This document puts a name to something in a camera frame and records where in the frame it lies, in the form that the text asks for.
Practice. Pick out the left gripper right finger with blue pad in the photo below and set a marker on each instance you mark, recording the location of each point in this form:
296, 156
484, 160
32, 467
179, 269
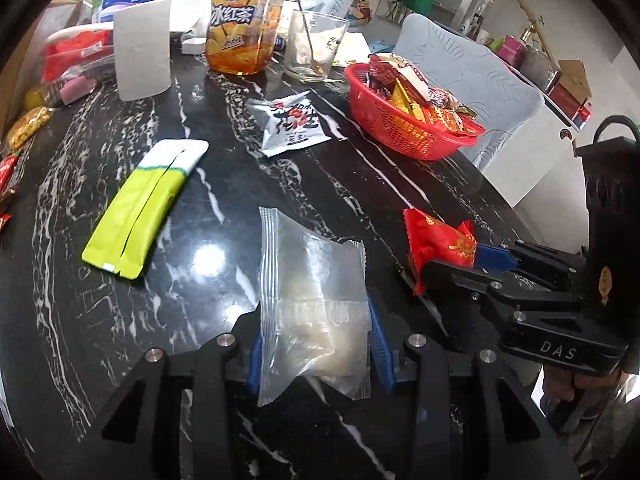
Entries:
469, 417

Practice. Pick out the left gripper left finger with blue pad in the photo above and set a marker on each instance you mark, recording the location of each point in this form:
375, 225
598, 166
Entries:
137, 433

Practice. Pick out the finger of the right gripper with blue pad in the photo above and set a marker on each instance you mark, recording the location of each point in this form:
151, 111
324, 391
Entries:
456, 290
495, 257

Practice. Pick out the red gold snack packet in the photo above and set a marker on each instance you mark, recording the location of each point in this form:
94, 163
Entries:
430, 239

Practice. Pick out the clear zip plastic bag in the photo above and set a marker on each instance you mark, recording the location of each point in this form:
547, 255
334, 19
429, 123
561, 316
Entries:
315, 318

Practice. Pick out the red cartoon snack packet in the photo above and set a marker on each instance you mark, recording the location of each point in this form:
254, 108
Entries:
449, 121

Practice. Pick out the nutritious cereal snack bag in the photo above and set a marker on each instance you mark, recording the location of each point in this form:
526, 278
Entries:
444, 99

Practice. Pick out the yellow black snack packet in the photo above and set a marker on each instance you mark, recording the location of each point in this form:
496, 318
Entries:
401, 100

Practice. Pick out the white red plum soup bag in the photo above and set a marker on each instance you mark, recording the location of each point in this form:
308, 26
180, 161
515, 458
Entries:
386, 68

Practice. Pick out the red plastic mesh basket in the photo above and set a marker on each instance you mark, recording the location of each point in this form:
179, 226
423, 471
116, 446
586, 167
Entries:
399, 130

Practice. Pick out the light grey embossed chair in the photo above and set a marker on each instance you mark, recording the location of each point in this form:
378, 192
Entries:
474, 75

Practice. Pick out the lime green white pouch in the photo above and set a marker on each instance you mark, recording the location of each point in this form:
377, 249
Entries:
123, 237

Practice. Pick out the white peanut snack packet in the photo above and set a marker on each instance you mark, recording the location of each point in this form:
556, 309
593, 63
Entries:
291, 123

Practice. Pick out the metal spoon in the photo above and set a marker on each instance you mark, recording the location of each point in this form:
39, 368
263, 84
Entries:
314, 64

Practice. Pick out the clear drinking glass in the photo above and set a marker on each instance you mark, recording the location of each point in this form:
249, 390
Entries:
326, 31

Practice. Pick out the small red candy wrappers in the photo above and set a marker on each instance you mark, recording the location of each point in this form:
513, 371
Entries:
8, 192

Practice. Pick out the yellow wrapped snack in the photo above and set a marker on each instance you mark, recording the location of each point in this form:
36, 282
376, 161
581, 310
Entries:
27, 126

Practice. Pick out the iced tea plastic bottle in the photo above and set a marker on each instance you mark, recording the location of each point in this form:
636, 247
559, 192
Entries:
241, 35

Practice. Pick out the pink wrapped item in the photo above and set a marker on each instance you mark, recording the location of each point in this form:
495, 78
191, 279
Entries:
77, 88

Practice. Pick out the brown cardboard box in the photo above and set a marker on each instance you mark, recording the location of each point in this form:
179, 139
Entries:
54, 17

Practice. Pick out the red lidded plastic container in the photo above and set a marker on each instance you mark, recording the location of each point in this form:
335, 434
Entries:
79, 48

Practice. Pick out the white paper towel roll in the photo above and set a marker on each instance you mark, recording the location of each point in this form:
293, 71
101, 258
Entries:
142, 50

